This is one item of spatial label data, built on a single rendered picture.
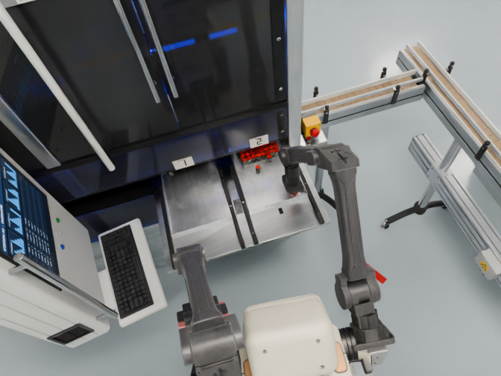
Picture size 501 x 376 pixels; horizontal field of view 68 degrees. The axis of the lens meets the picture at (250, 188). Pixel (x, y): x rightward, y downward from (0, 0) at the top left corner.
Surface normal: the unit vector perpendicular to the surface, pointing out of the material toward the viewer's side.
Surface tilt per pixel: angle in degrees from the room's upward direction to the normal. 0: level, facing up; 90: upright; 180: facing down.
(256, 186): 0
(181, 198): 0
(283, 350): 48
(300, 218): 0
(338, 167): 44
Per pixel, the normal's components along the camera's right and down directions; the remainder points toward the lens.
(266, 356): 0.06, 0.25
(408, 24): -0.10, -0.53
